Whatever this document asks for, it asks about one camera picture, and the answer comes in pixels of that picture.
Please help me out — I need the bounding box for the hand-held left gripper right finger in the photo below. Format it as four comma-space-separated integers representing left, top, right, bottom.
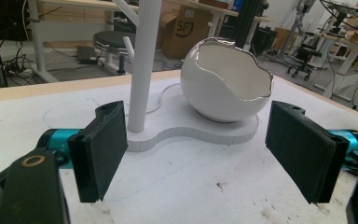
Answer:
264, 100, 358, 205

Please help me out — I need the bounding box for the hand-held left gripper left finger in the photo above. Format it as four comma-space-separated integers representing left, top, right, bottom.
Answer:
36, 100, 129, 203

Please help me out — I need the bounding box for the white tree-shaped jewelry stand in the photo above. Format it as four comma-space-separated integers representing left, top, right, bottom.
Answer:
111, 0, 259, 153

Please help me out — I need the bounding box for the black office chair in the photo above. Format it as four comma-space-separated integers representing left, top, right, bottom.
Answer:
286, 42, 324, 82

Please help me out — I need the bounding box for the flat black device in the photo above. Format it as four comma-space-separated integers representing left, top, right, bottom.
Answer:
76, 45, 100, 65

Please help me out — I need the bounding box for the white eggshell-shaped ceramic bowl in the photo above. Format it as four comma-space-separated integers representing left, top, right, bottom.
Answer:
180, 36, 274, 123

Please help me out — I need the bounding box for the small cardboard box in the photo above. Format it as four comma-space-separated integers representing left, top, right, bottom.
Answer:
272, 26, 296, 51

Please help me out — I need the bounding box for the white workbench with equipment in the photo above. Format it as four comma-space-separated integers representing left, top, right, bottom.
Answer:
315, 18, 358, 101

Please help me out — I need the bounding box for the black round stool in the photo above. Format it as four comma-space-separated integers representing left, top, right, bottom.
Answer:
92, 30, 137, 77

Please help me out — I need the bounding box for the grey metal stand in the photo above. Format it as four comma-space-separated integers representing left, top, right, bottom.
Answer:
279, 0, 313, 59

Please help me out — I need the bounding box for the white-legged wooden desk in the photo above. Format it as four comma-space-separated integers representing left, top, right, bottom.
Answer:
27, 0, 139, 84

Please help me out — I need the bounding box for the black metal column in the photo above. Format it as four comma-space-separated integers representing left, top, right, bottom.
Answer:
232, 0, 268, 50

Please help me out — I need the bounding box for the brown cardboard box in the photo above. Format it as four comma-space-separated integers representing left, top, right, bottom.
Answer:
158, 5, 213, 61

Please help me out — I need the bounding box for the long wooden desk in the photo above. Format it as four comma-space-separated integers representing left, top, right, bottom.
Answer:
167, 0, 273, 39

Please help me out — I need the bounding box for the thin white cable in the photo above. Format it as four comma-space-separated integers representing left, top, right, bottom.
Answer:
145, 82, 183, 115

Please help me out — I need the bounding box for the tangle of black cables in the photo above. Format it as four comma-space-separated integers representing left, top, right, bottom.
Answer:
2, 43, 34, 87

